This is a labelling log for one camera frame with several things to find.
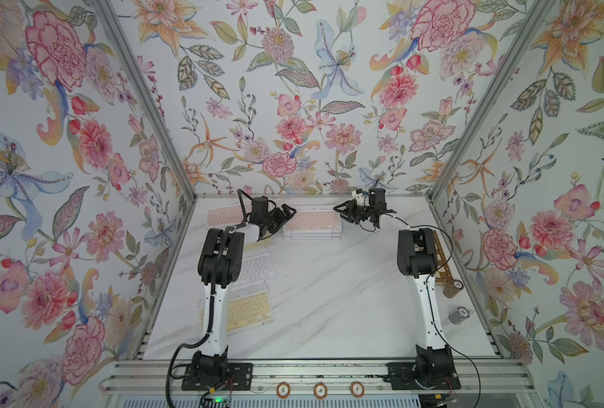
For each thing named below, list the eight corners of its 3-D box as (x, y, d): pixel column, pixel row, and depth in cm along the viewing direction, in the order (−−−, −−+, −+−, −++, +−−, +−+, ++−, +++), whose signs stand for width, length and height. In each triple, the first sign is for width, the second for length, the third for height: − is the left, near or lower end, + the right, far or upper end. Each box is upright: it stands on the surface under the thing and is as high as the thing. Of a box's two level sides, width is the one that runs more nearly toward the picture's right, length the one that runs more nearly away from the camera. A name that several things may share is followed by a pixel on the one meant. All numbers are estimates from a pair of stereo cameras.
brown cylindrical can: (445, 297, 91) (453, 290, 86) (441, 287, 94) (448, 279, 89) (457, 297, 91) (466, 290, 86) (452, 287, 94) (461, 279, 89)
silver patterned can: (447, 319, 87) (455, 313, 82) (451, 310, 89) (459, 304, 84) (458, 327, 85) (466, 321, 81) (462, 317, 87) (471, 311, 83)
